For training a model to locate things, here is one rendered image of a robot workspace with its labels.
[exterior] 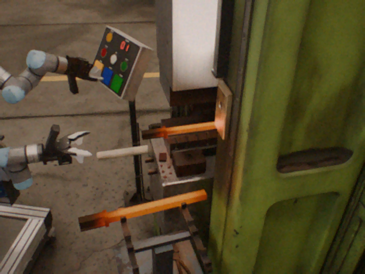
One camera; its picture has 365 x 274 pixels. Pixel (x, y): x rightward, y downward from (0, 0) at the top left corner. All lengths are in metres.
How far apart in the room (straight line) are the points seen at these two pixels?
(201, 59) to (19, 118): 2.63
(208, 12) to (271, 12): 0.36
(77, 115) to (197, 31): 2.46
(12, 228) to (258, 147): 1.67
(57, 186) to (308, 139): 2.03
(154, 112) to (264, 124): 2.52
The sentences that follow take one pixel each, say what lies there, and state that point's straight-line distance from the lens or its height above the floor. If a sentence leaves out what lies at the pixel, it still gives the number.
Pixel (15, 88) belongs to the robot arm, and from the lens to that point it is 1.62.
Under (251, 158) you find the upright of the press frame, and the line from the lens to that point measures 1.11.
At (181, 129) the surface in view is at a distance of 1.56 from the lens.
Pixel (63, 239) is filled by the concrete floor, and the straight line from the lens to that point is 2.52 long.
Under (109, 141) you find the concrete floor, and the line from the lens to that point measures 3.18.
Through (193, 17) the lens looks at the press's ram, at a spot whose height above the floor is 1.52.
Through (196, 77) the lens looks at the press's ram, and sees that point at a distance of 1.31.
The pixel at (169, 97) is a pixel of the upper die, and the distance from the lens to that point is 1.38.
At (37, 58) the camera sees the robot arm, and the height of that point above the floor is 1.26.
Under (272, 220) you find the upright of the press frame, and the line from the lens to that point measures 1.46.
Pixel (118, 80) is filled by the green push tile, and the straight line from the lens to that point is 1.90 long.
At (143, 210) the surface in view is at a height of 0.97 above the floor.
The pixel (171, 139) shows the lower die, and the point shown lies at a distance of 1.53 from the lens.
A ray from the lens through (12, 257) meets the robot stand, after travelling 2.24.
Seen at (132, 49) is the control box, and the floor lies 1.17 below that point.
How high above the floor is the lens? 1.92
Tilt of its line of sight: 37 degrees down
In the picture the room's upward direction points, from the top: 1 degrees clockwise
